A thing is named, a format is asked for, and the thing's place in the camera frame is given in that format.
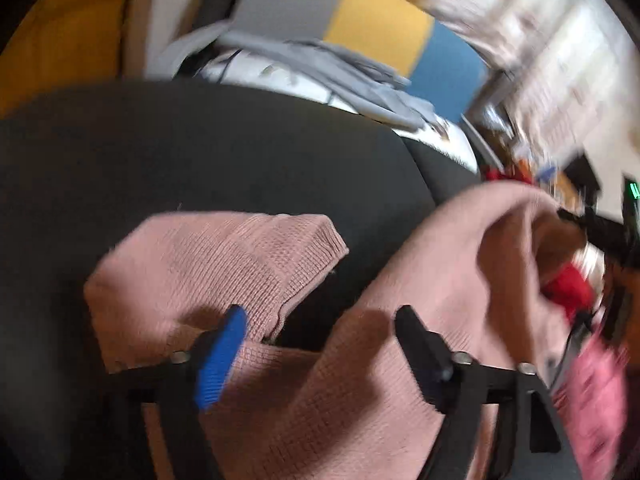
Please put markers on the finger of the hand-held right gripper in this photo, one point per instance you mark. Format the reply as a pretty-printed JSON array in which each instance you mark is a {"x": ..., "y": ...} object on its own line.
[{"x": 595, "y": 232}]

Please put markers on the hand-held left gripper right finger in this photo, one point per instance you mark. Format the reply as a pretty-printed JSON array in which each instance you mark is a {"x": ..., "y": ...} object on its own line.
[{"x": 425, "y": 355}]

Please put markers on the light patterned curtain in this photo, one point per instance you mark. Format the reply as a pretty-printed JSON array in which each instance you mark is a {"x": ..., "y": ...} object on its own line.
[{"x": 540, "y": 50}]

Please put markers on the light blue garment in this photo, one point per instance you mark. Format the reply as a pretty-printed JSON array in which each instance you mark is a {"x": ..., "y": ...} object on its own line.
[{"x": 350, "y": 75}]

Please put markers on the pink knit sweater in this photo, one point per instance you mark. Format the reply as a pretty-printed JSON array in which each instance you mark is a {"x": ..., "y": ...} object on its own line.
[{"x": 310, "y": 410}]

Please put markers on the grey yellow blue cushion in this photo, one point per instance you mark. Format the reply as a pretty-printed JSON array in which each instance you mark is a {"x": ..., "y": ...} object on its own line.
[{"x": 380, "y": 25}]

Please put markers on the yellow wooden wardrobe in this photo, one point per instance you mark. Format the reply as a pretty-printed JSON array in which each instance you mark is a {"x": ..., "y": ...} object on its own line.
[{"x": 65, "y": 35}]

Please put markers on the white printed bedsheet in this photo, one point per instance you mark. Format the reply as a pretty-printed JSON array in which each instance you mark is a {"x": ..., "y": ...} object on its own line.
[{"x": 270, "y": 72}]

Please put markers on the bright pink cloth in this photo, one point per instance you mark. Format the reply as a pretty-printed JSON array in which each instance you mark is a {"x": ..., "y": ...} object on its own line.
[{"x": 600, "y": 400}]

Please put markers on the red cloth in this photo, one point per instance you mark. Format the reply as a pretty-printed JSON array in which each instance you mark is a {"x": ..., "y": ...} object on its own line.
[{"x": 567, "y": 290}]

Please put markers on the black leather table mat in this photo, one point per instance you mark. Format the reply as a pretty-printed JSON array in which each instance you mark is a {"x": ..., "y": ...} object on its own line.
[{"x": 200, "y": 160}]

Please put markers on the black box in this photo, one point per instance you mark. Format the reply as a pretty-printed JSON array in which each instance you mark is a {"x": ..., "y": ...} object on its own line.
[{"x": 582, "y": 172}]

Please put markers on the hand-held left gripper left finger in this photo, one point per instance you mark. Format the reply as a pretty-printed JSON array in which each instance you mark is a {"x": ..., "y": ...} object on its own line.
[{"x": 220, "y": 355}]

